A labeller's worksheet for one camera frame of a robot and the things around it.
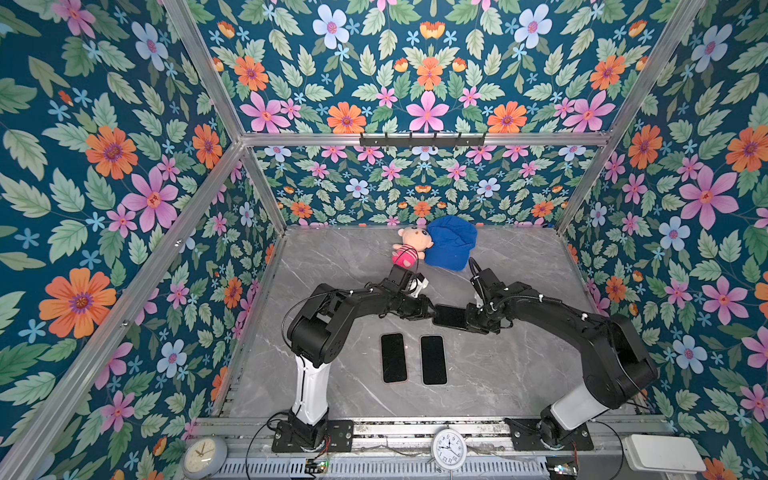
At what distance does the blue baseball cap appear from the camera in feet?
3.59

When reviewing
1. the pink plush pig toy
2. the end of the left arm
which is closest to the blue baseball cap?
the pink plush pig toy

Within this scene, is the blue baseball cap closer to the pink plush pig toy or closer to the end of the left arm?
the pink plush pig toy
